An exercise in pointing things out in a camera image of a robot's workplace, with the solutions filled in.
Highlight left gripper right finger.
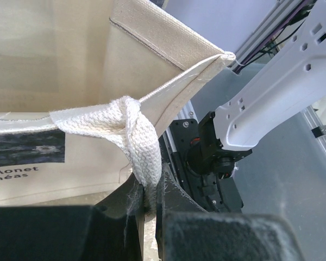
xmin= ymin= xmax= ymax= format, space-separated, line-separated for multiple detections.
xmin=156 ymin=168 xmax=305 ymax=260

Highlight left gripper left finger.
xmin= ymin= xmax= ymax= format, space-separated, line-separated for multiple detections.
xmin=0 ymin=177 xmax=144 ymax=260

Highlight canvas tote bag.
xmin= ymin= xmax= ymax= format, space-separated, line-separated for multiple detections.
xmin=0 ymin=1 xmax=236 ymax=206

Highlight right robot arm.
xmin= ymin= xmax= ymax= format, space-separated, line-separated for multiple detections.
xmin=186 ymin=1 xmax=326 ymax=177

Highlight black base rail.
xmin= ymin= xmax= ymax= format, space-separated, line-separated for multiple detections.
xmin=166 ymin=118 xmax=243 ymax=213

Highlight aluminium frame rails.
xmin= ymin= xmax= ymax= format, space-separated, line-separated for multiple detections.
xmin=189 ymin=0 xmax=326 ymax=172

